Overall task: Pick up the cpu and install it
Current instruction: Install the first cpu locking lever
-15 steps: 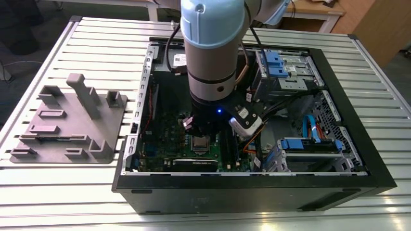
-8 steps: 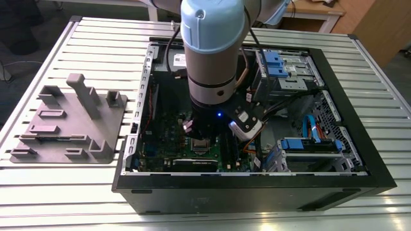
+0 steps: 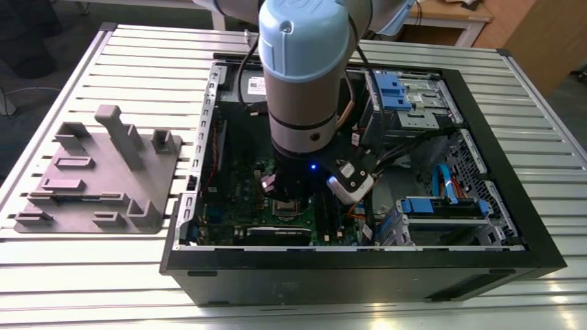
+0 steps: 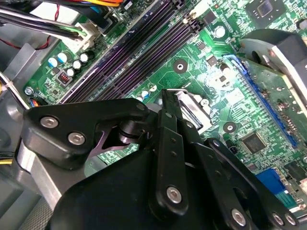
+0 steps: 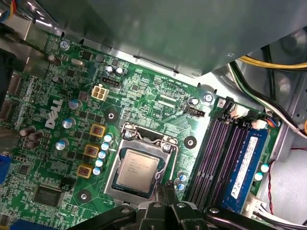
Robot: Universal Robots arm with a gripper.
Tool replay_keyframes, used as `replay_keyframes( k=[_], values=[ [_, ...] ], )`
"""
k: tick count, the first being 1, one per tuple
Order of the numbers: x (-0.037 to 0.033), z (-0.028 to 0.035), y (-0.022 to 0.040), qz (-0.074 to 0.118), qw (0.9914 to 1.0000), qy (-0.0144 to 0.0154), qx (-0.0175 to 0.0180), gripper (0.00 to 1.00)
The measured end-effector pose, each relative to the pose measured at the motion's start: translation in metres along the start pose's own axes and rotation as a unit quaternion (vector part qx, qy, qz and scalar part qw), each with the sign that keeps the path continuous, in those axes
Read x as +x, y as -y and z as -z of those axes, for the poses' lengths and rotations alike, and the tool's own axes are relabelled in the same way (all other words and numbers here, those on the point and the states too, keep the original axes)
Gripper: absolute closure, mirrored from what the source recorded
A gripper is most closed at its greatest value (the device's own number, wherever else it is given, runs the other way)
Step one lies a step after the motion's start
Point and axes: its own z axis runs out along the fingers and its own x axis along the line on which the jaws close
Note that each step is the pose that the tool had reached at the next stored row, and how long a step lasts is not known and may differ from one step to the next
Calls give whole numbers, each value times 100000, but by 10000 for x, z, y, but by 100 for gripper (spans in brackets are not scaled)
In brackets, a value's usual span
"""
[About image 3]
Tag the wooden desk white legs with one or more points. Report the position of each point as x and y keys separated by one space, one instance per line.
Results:
x=450 y=12

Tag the blue plastic drive carrier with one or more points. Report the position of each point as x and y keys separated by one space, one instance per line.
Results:
x=390 y=92

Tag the black PC case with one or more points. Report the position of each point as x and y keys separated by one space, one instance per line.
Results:
x=321 y=280

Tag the white label sticker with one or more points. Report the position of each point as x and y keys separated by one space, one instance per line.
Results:
x=257 y=86

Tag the black office chair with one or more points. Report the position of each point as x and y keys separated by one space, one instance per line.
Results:
x=27 y=51

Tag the silver disk bay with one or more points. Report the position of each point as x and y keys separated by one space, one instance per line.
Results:
x=450 y=221

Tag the wooden cabinet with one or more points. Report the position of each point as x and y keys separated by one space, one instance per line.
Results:
x=541 y=41

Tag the green motherboard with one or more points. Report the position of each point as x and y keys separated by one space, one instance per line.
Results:
x=238 y=206

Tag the grey plastic parts rack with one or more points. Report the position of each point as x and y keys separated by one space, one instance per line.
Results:
x=106 y=192

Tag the grey power supply box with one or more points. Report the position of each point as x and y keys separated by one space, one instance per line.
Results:
x=238 y=130

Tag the black disk in blue carrier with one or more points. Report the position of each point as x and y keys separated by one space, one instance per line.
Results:
x=418 y=205

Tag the CPU socket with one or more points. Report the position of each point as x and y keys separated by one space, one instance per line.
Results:
x=286 y=218

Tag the black RAM slot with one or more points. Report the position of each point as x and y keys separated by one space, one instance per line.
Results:
x=337 y=220
x=325 y=223

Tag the black graphics card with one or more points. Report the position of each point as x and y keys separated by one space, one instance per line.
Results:
x=276 y=235

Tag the silver drive cage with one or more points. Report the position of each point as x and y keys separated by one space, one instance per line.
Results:
x=418 y=119

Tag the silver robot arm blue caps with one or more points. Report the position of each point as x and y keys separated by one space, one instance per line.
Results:
x=298 y=103

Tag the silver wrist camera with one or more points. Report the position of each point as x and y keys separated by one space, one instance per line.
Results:
x=353 y=185

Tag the small wrist camera box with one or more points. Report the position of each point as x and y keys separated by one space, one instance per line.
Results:
x=268 y=185

